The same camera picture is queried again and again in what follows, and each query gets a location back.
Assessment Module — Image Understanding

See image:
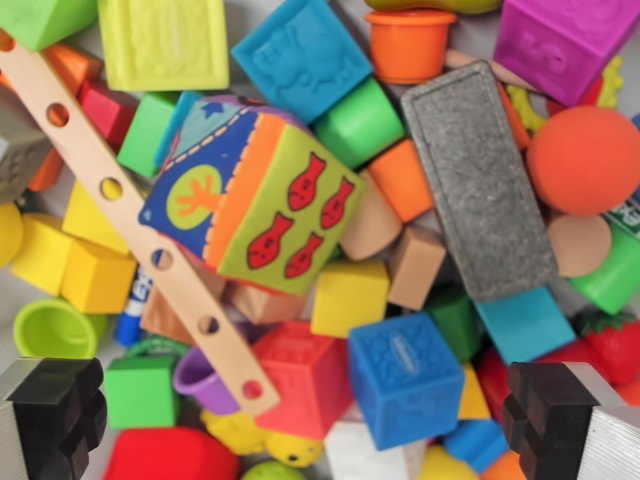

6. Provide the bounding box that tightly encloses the red soft toy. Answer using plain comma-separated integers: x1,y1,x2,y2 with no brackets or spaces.
102,425,241,480

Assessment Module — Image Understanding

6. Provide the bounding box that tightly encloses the blue embossed rubber block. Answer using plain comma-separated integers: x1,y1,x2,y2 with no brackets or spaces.
347,312,466,454

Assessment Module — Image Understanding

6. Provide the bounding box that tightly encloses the rounded tan wooden block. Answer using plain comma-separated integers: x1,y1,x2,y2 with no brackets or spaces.
339,169,404,262

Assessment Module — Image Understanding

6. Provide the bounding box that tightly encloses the flat orange wooden block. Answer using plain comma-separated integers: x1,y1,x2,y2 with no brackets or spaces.
497,82,531,151

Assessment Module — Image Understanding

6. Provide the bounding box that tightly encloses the red embossed rubber block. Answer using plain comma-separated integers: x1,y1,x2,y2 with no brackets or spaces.
252,319,354,441

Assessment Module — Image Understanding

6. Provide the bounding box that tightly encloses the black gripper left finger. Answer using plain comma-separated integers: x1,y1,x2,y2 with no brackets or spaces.
0,357,109,480

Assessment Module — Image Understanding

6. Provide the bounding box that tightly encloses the grained brown wooden block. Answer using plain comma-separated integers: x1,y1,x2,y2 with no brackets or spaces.
139,287,196,346

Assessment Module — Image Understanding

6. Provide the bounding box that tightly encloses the olive green toy pear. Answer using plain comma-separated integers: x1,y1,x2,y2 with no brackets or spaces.
364,0,504,15

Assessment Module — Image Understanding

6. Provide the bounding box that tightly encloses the small red wooden block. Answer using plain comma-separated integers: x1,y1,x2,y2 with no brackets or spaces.
77,79,139,151

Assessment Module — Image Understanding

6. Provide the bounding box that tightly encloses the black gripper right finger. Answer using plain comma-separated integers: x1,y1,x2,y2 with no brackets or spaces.
501,360,640,480

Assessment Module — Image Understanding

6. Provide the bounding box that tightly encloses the orange toy fruit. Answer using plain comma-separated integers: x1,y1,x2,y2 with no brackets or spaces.
482,449,529,480

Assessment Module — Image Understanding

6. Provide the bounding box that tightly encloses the small tan wooden block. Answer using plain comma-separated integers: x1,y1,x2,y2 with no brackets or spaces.
387,224,447,310

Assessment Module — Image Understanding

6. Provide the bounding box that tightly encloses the orange plastic cup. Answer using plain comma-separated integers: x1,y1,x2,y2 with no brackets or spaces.
364,8,457,85

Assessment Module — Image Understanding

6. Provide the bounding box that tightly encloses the yellow teether toy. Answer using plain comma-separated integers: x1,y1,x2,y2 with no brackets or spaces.
504,54,624,136

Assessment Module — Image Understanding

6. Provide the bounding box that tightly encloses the yellow-green embossed rubber block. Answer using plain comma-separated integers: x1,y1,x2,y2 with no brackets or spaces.
97,0,231,94

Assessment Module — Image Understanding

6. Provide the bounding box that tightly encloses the green wooden cube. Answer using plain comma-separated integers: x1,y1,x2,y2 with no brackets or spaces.
103,354,180,430

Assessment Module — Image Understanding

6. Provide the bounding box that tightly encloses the wooden strip with holes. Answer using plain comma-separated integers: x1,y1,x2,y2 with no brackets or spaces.
0,29,281,419

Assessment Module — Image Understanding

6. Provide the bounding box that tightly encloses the purple plastic cup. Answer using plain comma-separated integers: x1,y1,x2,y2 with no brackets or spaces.
172,344,240,416

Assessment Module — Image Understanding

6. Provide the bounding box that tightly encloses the yellow rubber duck toy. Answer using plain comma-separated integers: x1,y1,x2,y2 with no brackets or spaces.
199,409,325,469

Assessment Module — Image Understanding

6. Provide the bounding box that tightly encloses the dark green wooden block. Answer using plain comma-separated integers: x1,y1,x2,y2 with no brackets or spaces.
424,285,484,364

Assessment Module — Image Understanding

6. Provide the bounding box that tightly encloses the blue ridged cylinder block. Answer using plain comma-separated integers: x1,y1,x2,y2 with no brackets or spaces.
443,418,510,474

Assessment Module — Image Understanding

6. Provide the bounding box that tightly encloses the magenta embossed rubber block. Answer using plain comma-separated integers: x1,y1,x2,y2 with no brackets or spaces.
492,0,640,109

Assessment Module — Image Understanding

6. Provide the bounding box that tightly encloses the beige rope piece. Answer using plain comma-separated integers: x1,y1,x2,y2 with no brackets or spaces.
444,48,531,96

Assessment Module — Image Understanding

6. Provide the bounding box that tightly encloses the green Expo marker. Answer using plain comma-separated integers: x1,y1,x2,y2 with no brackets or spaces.
602,192,640,236

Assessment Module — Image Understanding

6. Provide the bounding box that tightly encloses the lime green ball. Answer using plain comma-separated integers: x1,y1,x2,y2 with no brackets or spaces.
240,458,307,480

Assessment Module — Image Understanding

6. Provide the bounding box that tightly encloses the yellow wooden cube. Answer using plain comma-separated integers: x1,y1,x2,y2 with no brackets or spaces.
309,258,391,340

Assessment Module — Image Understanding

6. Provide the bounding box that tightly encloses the fabric cube with fish print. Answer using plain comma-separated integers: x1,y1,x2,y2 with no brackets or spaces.
138,94,367,297

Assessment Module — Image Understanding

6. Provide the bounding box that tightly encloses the gray felt eraser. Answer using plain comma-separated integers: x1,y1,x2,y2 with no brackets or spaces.
399,59,560,304

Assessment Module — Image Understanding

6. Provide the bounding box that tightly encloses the yellow wooden block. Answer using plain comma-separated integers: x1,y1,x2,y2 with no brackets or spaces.
60,239,137,315
457,362,492,421
62,179,132,256
10,214,76,296

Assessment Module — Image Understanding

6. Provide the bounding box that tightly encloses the red toy apple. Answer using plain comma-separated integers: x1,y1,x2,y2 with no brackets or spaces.
477,339,640,426

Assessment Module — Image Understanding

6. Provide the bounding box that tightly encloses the orange ball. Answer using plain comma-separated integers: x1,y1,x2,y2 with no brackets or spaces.
525,105,640,217

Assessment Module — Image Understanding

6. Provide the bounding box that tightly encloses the flat teal wooden block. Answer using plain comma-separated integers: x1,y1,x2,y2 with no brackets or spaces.
154,90,204,169

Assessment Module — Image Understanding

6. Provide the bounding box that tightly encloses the gray embossed rubber block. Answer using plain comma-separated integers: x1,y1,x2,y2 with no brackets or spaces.
0,99,54,204

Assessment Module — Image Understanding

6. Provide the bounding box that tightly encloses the round wooden cylinder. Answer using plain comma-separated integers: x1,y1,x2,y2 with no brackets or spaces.
545,213,614,279

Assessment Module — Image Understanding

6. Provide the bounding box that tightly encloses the yellow toy lemon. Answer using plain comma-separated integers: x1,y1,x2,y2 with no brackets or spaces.
0,202,25,267

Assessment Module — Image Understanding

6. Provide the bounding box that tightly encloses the small orange toy piece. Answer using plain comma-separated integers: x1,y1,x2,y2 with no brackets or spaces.
27,147,64,192

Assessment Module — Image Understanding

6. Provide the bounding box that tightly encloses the white embossed rubber block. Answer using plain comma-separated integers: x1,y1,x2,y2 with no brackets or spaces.
323,417,429,480

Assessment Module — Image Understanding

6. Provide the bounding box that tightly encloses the lime green plastic cup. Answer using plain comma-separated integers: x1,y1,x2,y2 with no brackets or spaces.
12,297,109,360

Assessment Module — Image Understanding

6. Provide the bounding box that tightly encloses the light blue wooden block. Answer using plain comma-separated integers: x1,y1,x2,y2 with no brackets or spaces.
474,285,577,365

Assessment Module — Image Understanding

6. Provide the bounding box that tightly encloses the teal embossed rubber block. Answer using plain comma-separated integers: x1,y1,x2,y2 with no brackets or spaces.
230,0,374,125

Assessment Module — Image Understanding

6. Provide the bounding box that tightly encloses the yellow ball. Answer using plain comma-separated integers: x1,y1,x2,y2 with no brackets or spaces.
417,444,481,480

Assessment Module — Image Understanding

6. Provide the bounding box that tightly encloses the blue Expo marker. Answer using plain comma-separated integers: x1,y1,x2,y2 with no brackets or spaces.
113,264,154,347

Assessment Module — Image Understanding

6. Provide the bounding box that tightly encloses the green cylinder block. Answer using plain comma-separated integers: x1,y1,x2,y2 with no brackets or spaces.
312,77,406,171

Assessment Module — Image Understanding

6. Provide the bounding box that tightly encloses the green embossed rubber block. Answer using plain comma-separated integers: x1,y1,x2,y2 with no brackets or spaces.
0,0,99,54

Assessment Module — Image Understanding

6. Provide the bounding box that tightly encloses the red toy strawberry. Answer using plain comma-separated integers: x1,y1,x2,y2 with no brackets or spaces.
574,309,640,386

